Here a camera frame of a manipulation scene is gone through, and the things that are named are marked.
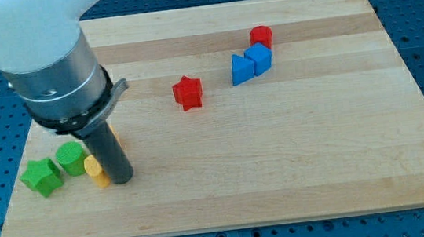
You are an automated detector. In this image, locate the red cylinder block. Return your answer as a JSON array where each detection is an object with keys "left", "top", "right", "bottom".
[{"left": 250, "top": 25, "right": 273, "bottom": 49}]

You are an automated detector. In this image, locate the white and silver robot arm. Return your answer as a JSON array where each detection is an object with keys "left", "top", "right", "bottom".
[{"left": 0, "top": 0, "right": 125, "bottom": 139}]

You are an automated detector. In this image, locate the yellow cylinder block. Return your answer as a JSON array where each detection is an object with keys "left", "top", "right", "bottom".
[{"left": 83, "top": 155, "right": 111, "bottom": 188}]

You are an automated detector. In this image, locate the yellow block behind tool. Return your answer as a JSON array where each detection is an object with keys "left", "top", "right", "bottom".
[{"left": 108, "top": 124, "right": 122, "bottom": 147}]

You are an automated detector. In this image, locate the green star block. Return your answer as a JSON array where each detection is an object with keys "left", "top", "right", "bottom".
[{"left": 20, "top": 157, "right": 64, "bottom": 198}]

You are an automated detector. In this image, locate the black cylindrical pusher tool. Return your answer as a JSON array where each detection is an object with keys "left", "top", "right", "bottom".
[{"left": 82, "top": 122, "right": 134, "bottom": 184}]

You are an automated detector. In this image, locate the green cylinder block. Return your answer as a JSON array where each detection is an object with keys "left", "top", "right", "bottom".
[{"left": 56, "top": 141, "right": 87, "bottom": 177}]

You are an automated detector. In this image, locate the wooden board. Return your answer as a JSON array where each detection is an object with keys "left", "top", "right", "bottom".
[{"left": 0, "top": 0, "right": 424, "bottom": 237}]

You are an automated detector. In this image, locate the blue triangle block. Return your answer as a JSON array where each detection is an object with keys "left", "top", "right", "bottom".
[{"left": 231, "top": 54, "right": 254, "bottom": 86}]

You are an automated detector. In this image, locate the red star block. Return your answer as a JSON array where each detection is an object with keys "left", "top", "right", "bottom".
[{"left": 173, "top": 75, "right": 203, "bottom": 111}]

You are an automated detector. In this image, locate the blue cube block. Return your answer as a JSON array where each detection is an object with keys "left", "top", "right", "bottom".
[{"left": 244, "top": 42, "right": 272, "bottom": 76}]

